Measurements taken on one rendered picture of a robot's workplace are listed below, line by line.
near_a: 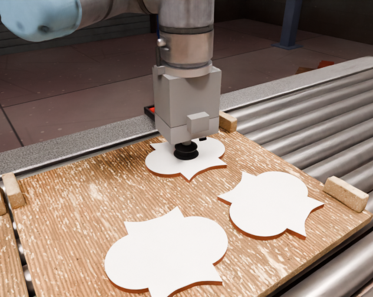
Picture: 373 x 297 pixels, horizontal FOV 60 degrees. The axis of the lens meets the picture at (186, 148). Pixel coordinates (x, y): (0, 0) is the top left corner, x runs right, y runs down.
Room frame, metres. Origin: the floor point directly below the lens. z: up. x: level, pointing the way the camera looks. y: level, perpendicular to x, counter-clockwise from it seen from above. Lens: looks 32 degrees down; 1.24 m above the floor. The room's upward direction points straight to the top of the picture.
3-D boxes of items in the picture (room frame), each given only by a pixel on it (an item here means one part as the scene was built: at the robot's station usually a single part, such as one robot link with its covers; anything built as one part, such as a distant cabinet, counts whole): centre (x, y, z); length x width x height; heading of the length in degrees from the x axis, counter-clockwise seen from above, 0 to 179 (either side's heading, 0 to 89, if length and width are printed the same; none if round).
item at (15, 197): (0.36, 0.25, 0.95); 0.06 x 0.02 x 0.03; 34
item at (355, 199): (0.35, -0.22, 0.95); 0.06 x 0.02 x 0.03; 34
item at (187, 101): (0.45, 0.00, 1.05); 0.10 x 0.09 x 0.16; 27
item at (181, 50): (0.46, 0.00, 1.13); 0.08 x 0.08 x 0.05
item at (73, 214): (0.35, 0.01, 0.93); 0.41 x 0.35 x 0.02; 124
